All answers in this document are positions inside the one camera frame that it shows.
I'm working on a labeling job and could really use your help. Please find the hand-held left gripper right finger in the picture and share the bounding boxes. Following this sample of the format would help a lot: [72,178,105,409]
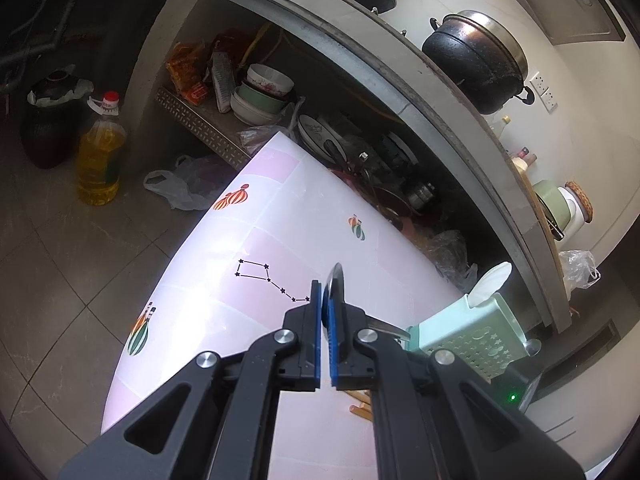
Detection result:
[325,290,586,480]

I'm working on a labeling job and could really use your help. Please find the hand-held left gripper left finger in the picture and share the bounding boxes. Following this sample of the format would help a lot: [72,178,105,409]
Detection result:
[57,280,323,480]

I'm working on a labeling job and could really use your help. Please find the green star-cutout utensil holder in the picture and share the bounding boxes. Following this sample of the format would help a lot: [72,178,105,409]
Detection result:
[405,292,541,386]

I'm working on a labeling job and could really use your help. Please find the pink printed tablecloth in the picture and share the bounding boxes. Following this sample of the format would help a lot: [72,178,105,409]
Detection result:
[100,130,531,480]

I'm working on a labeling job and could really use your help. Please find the white plastic ladle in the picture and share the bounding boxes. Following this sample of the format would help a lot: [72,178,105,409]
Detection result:
[472,262,513,308]

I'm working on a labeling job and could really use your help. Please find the clear plastic bag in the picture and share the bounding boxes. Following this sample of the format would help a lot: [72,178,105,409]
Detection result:
[430,230,478,291]
[237,125,281,156]
[559,249,601,290]

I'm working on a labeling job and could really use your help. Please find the small metal pot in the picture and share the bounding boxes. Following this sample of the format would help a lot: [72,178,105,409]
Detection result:
[405,180,441,211]

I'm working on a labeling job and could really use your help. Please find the white jar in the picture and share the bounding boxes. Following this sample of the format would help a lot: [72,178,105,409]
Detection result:
[557,185,588,238]

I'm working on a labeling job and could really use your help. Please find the green mug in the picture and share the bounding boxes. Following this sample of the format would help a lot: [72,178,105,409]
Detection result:
[532,180,576,241]

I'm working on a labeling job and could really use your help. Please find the woven trivet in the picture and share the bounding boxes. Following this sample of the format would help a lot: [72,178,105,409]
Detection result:
[565,180,594,223]

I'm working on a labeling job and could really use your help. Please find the white plastic bag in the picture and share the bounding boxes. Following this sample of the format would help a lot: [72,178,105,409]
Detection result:
[144,154,236,211]

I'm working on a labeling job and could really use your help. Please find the white patterned plate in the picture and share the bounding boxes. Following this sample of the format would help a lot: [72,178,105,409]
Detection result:
[298,114,341,153]

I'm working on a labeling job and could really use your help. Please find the perforated metal shelf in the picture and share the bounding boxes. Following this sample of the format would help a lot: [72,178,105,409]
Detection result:
[156,85,251,171]

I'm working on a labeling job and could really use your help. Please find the green bowl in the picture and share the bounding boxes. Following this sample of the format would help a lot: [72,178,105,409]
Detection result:
[235,82,292,113]

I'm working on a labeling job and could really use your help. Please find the grey striped packet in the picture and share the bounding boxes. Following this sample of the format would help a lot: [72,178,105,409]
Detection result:
[210,52,236,113]

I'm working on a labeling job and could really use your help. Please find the grey stone countertop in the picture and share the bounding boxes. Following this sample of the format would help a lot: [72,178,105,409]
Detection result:
[65,0,573,333]

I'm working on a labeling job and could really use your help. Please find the yellow cooking oil bottle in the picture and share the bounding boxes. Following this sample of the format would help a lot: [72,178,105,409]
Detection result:
[75,91,128,207]

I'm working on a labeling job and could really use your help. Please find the orange snack packets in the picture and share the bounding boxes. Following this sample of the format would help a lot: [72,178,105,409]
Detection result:
[166,42,208,106]

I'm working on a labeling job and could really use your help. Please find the black pot with metal lid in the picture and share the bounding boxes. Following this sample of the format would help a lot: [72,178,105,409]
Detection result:
[421,9,535,116]

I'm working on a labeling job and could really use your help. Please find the dark ceramic jar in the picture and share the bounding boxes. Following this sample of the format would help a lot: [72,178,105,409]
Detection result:
[20,71,93,170]

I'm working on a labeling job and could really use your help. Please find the grey pipe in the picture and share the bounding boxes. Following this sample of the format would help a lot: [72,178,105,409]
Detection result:
[0,0,81,91]

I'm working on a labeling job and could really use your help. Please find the white wall outlet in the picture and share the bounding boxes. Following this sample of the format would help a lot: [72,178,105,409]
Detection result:
[530,71,558,113]

